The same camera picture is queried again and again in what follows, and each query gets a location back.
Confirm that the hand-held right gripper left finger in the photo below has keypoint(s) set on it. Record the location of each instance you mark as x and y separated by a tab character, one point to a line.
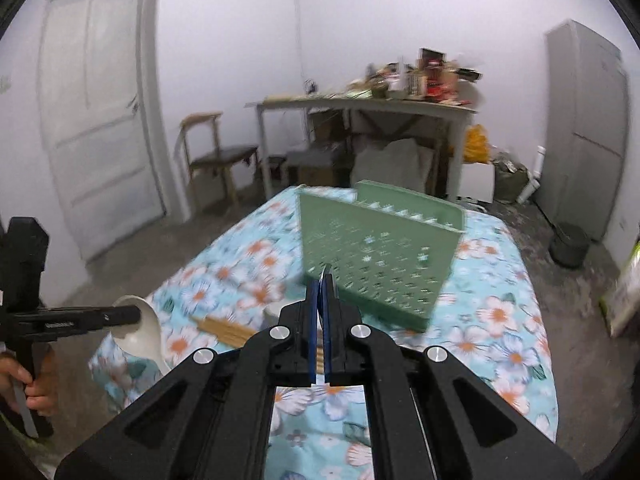
314	320

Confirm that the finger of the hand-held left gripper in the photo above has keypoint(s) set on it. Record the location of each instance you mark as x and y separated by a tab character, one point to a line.
95	319

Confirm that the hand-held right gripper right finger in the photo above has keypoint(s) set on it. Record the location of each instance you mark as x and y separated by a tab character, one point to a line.
327	330

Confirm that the bundle of wooden chopsticks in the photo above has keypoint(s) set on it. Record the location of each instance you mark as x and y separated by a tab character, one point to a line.
225	330

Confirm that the green perforated utensil holder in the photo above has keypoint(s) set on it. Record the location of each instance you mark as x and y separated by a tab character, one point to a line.
380	255

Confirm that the person's left forearm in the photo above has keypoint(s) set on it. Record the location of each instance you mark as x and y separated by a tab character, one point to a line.
36	452

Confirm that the person's left hand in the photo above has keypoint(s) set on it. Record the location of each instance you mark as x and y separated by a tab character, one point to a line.
44	390

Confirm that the cardboard box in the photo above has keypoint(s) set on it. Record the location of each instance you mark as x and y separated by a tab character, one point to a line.
315	165

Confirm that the small brown stool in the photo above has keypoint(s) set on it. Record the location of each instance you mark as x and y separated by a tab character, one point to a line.
274	167

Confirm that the floral blue tablecloth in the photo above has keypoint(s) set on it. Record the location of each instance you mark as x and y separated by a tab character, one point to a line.
495	320

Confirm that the grey cushion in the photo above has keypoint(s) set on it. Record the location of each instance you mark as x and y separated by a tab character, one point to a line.
395	165

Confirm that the white panel door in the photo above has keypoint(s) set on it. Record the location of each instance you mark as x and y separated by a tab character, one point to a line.
100	110

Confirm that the wooden chair dark seat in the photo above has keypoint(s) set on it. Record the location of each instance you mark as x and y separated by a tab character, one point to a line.
220	155

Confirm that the white box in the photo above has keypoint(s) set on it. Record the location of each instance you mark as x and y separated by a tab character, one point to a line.
475	182

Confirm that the dark green bag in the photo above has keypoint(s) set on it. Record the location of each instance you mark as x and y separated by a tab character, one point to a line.
511	180

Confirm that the yellow plastic bag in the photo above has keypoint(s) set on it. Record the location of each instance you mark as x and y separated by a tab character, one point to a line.
477	145

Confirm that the glass jar green contents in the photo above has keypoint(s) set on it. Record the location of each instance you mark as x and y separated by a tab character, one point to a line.
379	90

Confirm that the dark rice cooker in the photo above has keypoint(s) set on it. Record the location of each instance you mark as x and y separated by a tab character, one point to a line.
569	245

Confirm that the red bottle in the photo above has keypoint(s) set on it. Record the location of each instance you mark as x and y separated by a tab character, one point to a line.
435	80

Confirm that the grey refrigerator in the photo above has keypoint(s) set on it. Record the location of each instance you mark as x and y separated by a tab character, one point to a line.
585	135

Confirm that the white metal-frame table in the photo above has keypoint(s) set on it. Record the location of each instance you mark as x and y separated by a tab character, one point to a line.
380	105

